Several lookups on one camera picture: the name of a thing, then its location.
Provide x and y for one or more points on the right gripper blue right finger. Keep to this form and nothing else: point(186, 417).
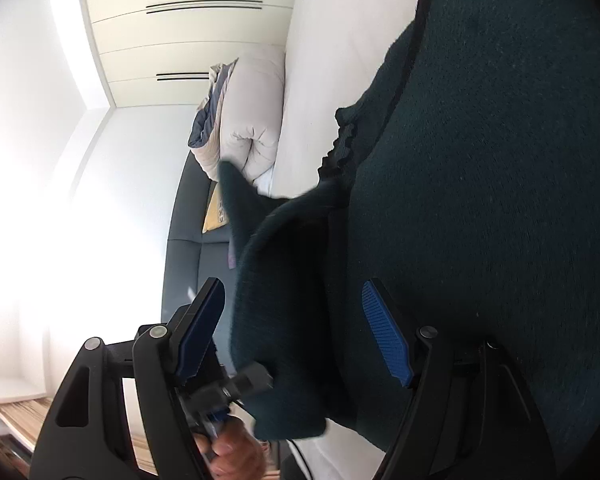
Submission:
point(394, 332)

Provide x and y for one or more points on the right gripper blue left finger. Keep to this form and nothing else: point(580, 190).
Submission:
point(192, 328)

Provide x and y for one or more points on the dark green knit sweater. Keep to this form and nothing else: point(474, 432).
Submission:
point(467, 179)

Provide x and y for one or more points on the person's left hand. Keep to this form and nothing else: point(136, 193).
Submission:
point(237, 454)

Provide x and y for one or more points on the dark green upholstered headboard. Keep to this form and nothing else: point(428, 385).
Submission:
point(192, 255)

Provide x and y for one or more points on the purple patterned pillow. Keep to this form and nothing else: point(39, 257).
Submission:
point(231, 258)

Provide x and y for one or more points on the yellow patterned pillow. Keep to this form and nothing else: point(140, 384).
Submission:
point(215, 217)

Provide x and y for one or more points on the folded beige duvet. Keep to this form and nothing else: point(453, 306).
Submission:
point(240, 118)

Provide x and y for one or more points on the white bed sheet mattress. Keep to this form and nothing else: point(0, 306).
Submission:
point(333, 51)

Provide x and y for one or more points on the white wardrobe with black handles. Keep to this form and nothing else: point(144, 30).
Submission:
point(159, 52)

